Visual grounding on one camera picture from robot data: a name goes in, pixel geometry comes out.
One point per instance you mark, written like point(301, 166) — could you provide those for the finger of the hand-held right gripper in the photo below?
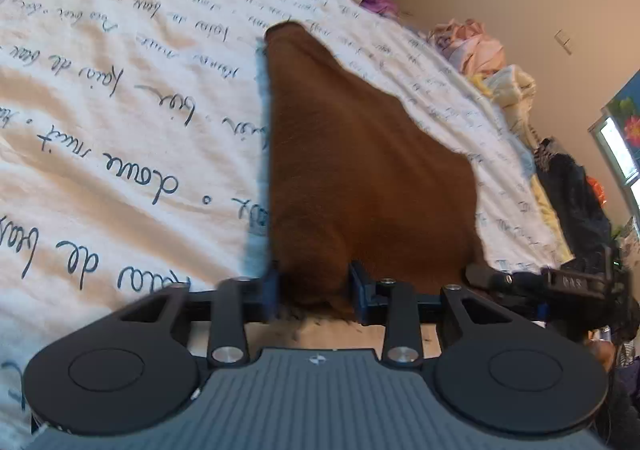
point(495, 279)

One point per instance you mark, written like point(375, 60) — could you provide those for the pale yellow clothes pile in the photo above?
point(515, 90)

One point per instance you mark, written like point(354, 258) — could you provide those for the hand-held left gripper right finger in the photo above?
point(359, 291)

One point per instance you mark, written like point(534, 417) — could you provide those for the dark clothes pile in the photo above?
point(570, 195)

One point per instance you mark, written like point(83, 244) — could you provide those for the person's right hand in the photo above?
point(601, 356)

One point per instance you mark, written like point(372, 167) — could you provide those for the flower wall poster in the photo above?
point(627, 115)

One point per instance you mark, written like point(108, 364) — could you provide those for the pink clothes pile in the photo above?
point(480, 50)

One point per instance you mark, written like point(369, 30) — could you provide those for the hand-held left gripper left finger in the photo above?
point(271, 294)

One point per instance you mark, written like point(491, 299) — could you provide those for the purple cloth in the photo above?
point(377, 2)

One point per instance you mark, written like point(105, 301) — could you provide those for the white wall switch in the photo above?
point(563, 41)

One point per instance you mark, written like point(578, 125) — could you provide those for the white script-printed bedspread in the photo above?
point(100, 105)

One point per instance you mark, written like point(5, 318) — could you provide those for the orange cloth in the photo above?
point(596, 189)

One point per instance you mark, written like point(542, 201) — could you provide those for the brown cloth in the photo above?
point(360, 155)

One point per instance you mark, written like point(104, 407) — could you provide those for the light framed window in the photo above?
point(617, 150)

